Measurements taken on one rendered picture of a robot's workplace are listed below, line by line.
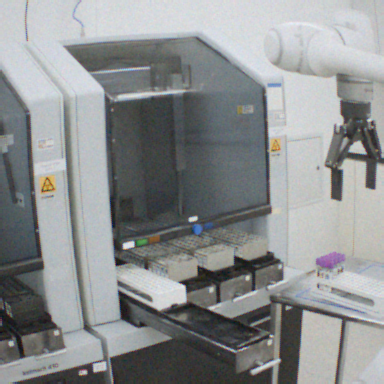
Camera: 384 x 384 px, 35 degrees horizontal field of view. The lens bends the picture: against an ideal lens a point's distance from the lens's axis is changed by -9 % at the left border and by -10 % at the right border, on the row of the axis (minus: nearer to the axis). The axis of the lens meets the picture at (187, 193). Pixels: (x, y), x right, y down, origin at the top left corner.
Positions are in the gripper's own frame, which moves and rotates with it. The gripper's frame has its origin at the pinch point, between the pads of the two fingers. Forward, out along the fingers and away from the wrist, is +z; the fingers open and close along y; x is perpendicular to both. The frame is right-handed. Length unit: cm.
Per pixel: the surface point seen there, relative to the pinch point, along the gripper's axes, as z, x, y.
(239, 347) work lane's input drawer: 41.3, 18.8, -17.5
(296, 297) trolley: 42, 31, 16
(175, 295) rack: 40, 53, -12
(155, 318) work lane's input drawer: 45, 53, -19
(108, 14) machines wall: -42, 187, 48
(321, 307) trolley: 41.2, 19.7, 14.4
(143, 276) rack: 39, 70, -12
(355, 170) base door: 61, 166, 216
